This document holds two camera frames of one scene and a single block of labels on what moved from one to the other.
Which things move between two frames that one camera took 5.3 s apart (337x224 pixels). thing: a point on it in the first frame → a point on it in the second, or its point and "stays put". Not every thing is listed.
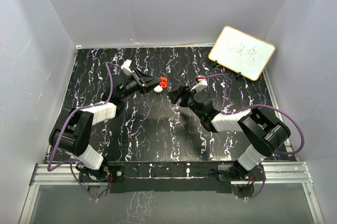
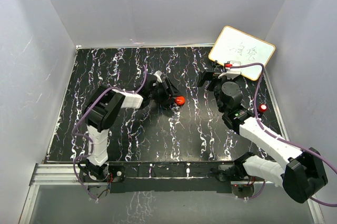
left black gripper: [144, 81] → [168, 93]
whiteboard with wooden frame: [244, 54] stays put
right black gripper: [184, 92] → [208, 75]
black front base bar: [145, 176] stays put
